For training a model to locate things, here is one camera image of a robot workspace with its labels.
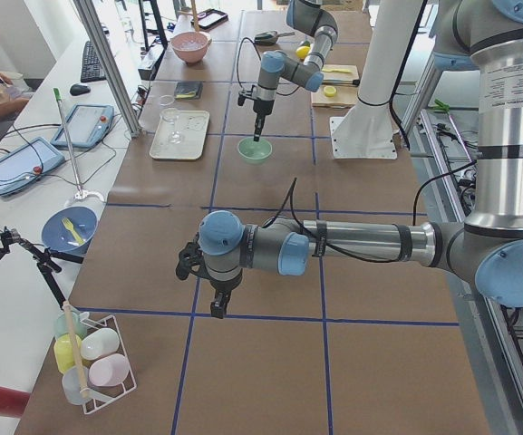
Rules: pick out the clear wine glass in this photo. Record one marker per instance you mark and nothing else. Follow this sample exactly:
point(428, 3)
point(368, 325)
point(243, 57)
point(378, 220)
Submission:
point(171, 116)

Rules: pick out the yellow plastic fork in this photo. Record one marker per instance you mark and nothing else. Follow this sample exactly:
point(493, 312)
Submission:
point(68, 225)

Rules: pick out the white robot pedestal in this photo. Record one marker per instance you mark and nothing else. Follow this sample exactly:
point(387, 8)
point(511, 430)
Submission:
point(366, 132)

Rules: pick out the near teach pendant tablet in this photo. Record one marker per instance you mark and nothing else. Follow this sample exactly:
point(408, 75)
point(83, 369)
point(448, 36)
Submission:
point(27, 164)

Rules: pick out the teach pendant tablet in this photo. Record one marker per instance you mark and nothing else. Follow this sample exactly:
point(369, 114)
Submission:
point(87, 124)
point(27, 164)

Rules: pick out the grey yellow folded cloth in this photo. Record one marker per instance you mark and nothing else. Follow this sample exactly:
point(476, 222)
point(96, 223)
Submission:
point(188, 90)

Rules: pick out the cream bear print tray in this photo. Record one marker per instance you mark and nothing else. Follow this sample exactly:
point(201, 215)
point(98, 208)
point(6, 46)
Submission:
point(193, 125)

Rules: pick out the large blue bowl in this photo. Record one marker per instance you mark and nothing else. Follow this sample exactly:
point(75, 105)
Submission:
point(56, 237)

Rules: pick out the whole yellow lemon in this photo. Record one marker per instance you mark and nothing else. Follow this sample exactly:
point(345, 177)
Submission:
point(302, 52)

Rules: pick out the white wire cup rack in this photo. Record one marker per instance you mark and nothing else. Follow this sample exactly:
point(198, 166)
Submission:
point(92, 359)

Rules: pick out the yellow plastic knife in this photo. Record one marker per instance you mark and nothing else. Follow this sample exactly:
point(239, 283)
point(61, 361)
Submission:
point(337, 70)

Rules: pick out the metal rod reacher tool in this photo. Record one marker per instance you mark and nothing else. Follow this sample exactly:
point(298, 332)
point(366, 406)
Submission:
point(81, 193)

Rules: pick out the wooden cutting board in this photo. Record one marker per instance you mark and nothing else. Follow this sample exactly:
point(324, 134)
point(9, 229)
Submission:
point(346, 96)

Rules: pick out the lemon half slice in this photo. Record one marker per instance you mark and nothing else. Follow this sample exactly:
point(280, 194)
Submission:
point(329, 91)

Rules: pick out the black computer mouse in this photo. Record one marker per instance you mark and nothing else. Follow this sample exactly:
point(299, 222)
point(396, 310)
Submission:
point(79, 89)

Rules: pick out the aluminium frame post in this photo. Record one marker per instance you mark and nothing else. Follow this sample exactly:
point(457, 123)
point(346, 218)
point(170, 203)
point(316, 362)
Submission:
point(93, 27)

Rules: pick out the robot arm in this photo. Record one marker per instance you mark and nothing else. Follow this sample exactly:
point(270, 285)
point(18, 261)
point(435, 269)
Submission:
point(485, 249)
point(307, 17)

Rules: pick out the far teach pendant tablet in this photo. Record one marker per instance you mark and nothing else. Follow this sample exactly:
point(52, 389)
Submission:
point(87, 124)

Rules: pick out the pink bowl with ice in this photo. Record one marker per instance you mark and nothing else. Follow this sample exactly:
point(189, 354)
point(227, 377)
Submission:
point(191, 47)

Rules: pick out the metal ice scoop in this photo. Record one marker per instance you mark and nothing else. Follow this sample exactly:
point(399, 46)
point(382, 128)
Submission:
point(270, 37)

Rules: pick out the steel muddler black tip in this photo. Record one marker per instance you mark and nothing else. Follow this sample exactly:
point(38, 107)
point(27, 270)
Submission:
point(354, 82)

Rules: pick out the black keyboard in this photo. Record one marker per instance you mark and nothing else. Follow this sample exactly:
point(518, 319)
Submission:
point(91, 70)

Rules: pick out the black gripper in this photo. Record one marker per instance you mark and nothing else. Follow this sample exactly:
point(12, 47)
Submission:
point(260, 107)
point(221, 285)

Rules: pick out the light green bowl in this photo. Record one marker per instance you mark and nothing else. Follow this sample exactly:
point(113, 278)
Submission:
point(254, 152)

